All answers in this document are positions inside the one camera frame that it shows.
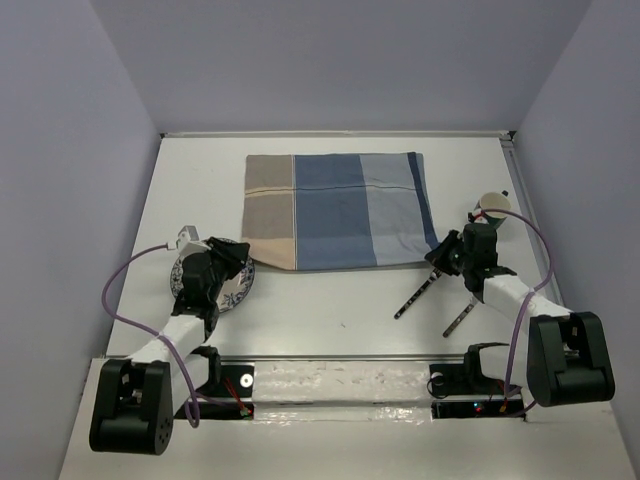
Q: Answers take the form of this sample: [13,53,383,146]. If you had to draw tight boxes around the blue beige checked cloth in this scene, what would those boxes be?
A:
[241,152,439,271]

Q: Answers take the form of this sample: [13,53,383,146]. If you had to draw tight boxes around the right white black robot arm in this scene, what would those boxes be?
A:
[425,223,615,407]

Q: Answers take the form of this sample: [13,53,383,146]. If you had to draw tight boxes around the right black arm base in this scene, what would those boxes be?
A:
[426,342,528,420]

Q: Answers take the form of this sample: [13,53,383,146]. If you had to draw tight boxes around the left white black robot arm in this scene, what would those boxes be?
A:
[89,226,250,455]

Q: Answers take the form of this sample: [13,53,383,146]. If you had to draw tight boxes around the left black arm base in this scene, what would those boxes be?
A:
[193,346,255,421]

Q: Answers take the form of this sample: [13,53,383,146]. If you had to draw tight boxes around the blue floral white plate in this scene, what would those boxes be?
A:
[170,255,255,313]

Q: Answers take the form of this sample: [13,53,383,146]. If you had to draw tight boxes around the dark green white mug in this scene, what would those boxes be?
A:
[473,190,511,229]

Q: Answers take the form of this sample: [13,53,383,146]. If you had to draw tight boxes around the silver fork black handle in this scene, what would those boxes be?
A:
[394,268,442,319]

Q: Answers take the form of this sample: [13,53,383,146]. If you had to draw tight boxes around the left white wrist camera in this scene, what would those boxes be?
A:
[167,225,210,257]

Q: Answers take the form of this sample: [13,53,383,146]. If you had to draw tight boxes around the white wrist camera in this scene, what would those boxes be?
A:
[167,225,210,257]
[468,209,494,225]

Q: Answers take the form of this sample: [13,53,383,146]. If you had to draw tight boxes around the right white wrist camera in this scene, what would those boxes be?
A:
[468,209,494,225]

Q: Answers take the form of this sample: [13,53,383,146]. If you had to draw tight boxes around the silver knife black handle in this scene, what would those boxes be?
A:
[442,297,477,338]

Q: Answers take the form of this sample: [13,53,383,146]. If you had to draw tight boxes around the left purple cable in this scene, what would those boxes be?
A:
[102,242,201,429]

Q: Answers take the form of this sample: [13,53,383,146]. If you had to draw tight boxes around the aluminium table rail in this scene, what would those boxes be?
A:
[500,133,564,305]

